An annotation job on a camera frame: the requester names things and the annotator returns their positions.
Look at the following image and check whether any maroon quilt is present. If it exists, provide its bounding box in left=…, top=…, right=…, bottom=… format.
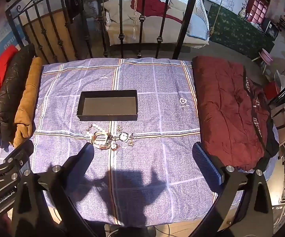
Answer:
left=191, top=56, right=280, bottom=171

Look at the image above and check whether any hanging crystal chain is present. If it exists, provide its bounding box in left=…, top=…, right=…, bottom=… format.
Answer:
left=132, top=0, right=138, bottom=40

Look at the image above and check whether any beige tote bag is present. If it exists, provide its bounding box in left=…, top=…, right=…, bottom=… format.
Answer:
left=270, top=103, right=285, bottom=147

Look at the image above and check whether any white hanging swing bed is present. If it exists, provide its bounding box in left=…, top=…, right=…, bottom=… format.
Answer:
left=103, top=0, right=210, bottom=49

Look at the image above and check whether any black iron bed frame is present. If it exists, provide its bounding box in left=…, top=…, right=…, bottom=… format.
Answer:
left=5, top=0, right=203, bottom=65

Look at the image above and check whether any green patterned tablecloth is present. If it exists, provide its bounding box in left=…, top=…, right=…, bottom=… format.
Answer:
left=208, top=1, right=275, bottom=60

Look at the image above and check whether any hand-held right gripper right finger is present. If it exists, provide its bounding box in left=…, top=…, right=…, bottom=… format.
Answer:
left=189, top=142, right=274, bottom=237

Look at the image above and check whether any brown and white strap watch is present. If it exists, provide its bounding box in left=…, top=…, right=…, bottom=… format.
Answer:
left=92, top=131, right=113, bottom=150

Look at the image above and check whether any white pearl bracelet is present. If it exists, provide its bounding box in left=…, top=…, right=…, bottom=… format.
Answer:
left=92, top=125, right=110, bottom=147

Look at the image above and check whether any black rectangular jewelry box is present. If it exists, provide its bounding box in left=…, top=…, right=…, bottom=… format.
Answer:
left=76, top=90, right=139, bottom=122

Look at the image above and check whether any wooden slat board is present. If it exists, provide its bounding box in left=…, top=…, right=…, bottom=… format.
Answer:
left=22, top=8, right=72, bottom=64

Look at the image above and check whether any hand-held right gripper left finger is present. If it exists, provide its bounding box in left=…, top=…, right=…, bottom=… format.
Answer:
left=11, top=142, right=95, bottom=237

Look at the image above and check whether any pink stool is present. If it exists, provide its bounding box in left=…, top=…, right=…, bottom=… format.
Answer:
left=252, top=49, right=273, bottom=67

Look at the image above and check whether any beige pillow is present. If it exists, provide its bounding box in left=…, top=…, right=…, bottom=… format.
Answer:
left=104, top=0, right=133, bottom=22

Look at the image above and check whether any hanging rope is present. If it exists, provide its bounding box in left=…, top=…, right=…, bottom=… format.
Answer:
left=210, top=0, right=230, bottom=37

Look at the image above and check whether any red phone booth cabinet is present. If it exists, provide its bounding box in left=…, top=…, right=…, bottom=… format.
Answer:
left=246, top=0, right=274, bottom=23

